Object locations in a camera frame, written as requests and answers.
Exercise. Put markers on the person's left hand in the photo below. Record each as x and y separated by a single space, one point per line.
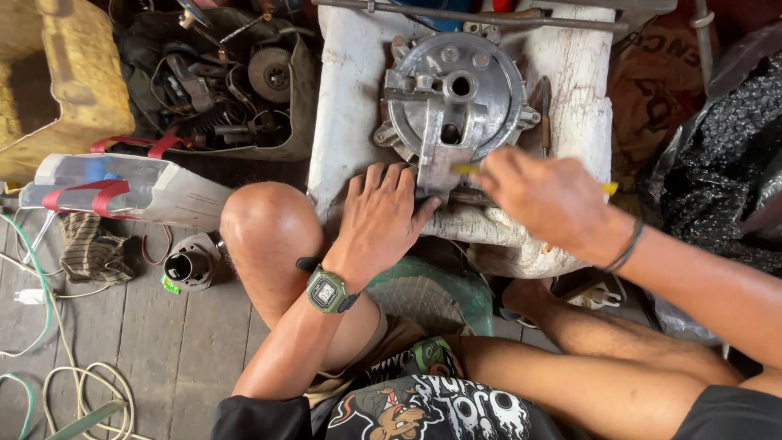
379 214

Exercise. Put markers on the person's right hand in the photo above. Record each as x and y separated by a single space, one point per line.
544 192

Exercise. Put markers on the silver engine casing part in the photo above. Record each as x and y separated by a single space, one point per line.
455 110

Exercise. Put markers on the green digital wristwatch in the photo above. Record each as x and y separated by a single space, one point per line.
328 292

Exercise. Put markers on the green plastic stool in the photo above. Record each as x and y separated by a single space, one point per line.
434 293

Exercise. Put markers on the white styrofoam block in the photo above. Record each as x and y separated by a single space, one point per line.
360 110

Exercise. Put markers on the person's legs and shorts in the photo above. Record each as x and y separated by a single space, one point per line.
275 244

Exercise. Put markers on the brown paper sack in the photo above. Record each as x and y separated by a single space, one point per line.
657 79

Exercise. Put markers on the black bubble wrap heap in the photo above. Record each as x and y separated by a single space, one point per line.
727 177

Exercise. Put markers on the grey engine cylinder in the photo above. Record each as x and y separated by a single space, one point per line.
192 264

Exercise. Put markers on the black printed shirt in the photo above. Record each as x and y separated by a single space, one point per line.
427 409

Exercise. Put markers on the tray of greasy engine parts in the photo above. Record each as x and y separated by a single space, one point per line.
214 79

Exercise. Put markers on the striped brown cloth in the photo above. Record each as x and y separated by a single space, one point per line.
91 247

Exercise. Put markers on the yellow plastic crate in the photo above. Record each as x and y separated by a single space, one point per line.
61 79

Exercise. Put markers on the white plug adapter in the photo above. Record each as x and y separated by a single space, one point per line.
30 296

